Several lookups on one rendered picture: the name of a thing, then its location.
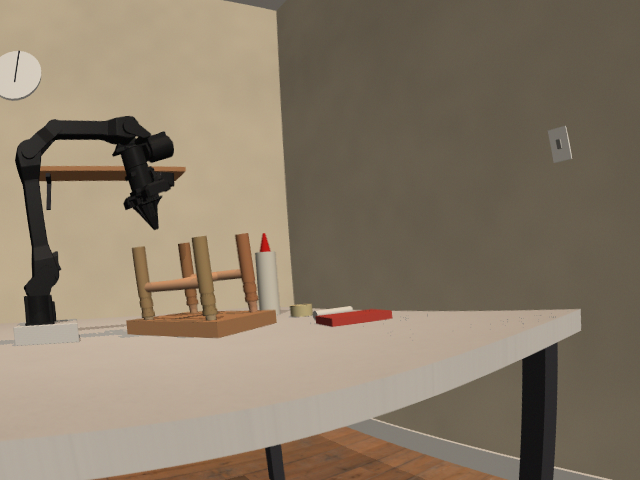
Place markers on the brown wooden stool seat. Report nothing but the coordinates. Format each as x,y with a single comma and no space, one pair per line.
193,327

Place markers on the brown wooden stool legs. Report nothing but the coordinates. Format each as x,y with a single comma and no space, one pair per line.
203,281

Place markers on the flat red rectangular block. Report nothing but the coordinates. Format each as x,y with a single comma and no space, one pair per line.
355,317

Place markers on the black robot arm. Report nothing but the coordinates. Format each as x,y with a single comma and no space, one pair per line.
40,310

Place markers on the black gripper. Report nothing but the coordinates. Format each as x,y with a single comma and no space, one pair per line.
138,177

